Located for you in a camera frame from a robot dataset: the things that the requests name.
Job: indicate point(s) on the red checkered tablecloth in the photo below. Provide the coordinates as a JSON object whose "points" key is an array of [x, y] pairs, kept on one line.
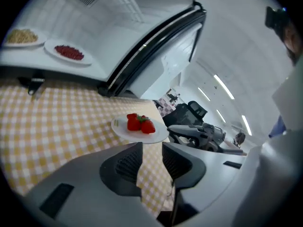
{"points": [[165, 106]]}

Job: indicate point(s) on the black mini fridge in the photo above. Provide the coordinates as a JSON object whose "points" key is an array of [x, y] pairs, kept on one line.
{"points": [[106, 32]]}

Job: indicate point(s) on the person's blue clothing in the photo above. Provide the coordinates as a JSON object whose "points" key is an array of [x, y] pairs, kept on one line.
{"points": [[278, 126]]}

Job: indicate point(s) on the black head-mounted camera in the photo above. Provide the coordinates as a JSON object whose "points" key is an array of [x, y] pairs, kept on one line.
{"points": [[275, 20]]}

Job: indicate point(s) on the small white plate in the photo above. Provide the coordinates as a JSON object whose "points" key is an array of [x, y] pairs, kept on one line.
{"points": [[50, 48], [120, 129]]}

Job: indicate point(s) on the pile of dark red beans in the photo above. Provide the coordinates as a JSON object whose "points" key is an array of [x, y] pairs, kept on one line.
{"points": [[69, 52]]}

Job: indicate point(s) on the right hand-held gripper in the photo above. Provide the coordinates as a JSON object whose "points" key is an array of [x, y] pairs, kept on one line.
{"points": [[214, 136]]}

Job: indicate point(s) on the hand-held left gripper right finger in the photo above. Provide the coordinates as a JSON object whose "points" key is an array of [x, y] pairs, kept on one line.
{"points": [[213, 174]]}

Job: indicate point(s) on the ceiling light strip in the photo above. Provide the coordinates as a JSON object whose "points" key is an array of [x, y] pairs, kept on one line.
{"points": [[223, 86], [203, 93], [246, 125], [221, 116]]}

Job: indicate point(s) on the round table with checkered cloth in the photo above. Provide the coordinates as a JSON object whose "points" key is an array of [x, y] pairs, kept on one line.
{"points": [[59, 126]]}

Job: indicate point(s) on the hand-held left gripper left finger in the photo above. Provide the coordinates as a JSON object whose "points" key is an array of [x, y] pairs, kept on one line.
{"points": [[82, 193]]}

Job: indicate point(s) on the large white plate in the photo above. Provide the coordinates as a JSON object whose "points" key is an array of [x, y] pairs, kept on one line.
{"points": [[42, 40]]}

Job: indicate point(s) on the black office chair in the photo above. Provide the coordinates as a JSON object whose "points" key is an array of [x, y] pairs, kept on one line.
{"points": [[187, 113]]}

